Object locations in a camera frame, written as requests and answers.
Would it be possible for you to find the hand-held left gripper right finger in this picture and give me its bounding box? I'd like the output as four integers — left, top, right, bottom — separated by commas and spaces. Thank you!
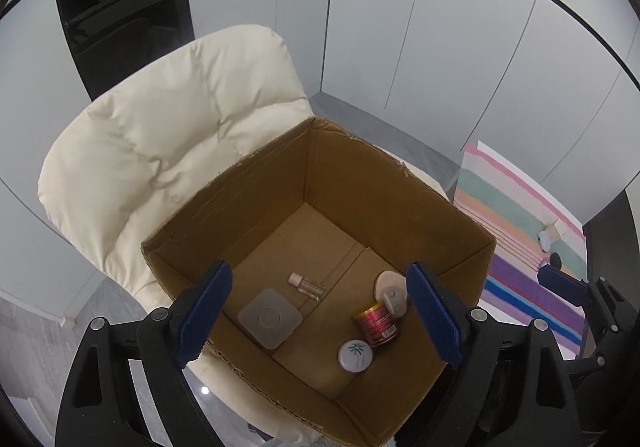
406, 262, 583, 447

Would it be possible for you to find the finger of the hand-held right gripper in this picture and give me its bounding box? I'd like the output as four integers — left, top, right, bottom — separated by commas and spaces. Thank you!
539, 265, 623, 323

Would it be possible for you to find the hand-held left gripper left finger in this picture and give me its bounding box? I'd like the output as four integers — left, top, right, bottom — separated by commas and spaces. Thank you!
55, 261, 233, 447

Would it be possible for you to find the white oval device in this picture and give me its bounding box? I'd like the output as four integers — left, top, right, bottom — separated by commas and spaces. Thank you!
381, 288, 412, 317

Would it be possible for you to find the beige round compact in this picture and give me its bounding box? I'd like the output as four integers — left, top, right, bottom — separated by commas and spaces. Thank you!
375, 270, 408, 300

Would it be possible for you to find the white round jar palm print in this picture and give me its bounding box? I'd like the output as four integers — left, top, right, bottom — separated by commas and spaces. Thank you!
337, 340, 373, 374

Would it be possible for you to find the small clear bottle pink cap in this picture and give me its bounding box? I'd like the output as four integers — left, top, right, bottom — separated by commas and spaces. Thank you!
287, 272, 327, 303

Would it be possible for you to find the brown cardboard box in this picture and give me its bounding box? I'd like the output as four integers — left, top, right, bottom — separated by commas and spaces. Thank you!
141, 117, 497, 447

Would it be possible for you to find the red metal can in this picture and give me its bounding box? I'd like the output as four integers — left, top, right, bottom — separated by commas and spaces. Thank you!
354, 300, 401, 349

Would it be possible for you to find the white square flat container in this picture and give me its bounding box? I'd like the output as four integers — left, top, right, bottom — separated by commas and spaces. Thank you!
237, 288, 303, 350

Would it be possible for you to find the striped colourful mat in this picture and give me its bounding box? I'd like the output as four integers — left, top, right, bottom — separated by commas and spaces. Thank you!
452, 142, 587, 360

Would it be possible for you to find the cream padded chair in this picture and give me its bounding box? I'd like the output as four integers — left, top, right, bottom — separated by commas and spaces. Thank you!
37, 24, 451, 447

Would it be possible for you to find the dark glass cabinet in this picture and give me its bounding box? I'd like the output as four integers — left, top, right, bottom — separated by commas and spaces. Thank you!
52, 0, 195, 102

